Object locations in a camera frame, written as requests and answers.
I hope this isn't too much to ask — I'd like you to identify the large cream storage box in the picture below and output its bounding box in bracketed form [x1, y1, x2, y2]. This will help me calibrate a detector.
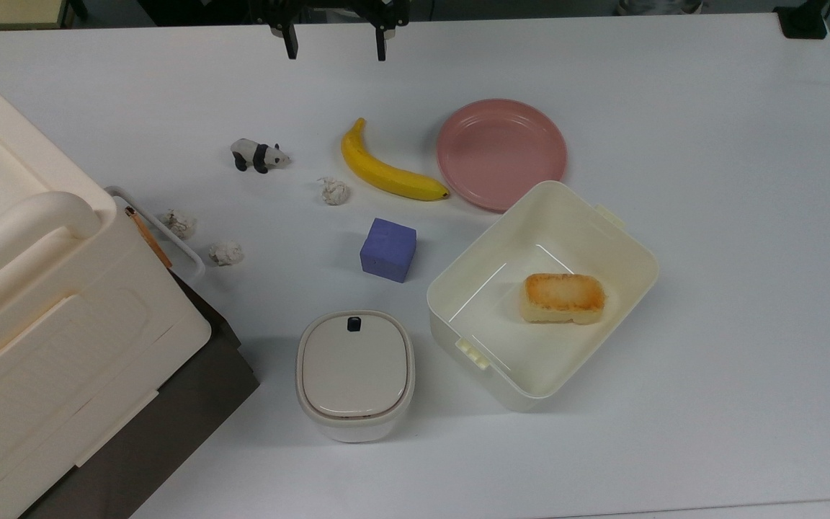
[0, 54, 213, 519]

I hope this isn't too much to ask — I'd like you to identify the pink plate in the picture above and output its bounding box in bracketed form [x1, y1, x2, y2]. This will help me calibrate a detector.
[436, 99, 568, 213]

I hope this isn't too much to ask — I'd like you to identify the crumpled white paper ball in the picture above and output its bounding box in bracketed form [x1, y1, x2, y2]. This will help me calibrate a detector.
[318, 177, 350, 206]
[158, 209, 197, 241]
[208, 241, 244, 267]

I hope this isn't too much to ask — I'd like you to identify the orange tape strip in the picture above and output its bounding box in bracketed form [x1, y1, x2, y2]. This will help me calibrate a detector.
[125, 207, 173, 270]

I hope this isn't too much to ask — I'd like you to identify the wooden desk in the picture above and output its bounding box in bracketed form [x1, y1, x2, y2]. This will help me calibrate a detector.
[0, 0, 73, 31]

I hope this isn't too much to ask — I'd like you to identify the white cabinet handle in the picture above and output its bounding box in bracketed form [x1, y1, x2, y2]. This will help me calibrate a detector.
[104, 185, 206, 285]

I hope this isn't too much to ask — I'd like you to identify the small lidded beige bin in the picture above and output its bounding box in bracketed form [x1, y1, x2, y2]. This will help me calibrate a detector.
[295, 310, 416, 443]

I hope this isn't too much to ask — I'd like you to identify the panda figurine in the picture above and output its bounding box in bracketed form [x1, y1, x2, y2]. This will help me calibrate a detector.
[231, 138, 291, 174]

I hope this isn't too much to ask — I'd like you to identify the black table clamp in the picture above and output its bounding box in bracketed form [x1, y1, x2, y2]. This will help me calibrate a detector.
[774, 0, 830, 40]

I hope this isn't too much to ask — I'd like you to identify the open cream plastic container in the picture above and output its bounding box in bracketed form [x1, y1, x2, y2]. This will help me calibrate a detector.
[427, 180, 660, 413]

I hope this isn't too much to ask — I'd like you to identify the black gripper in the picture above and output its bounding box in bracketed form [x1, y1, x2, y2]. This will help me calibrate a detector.
[253, 0, 410, 62]

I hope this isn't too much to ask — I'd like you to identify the yellow banana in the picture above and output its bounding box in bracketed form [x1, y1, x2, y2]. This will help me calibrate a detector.
[341, 117, 451, 202]

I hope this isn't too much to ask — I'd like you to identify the blue cube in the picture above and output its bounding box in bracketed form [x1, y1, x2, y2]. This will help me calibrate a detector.
[360, 218, 417, 283]

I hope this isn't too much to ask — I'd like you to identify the toasted bread piece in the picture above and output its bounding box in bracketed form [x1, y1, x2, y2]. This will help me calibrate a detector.
[520, 272, 606, 325]

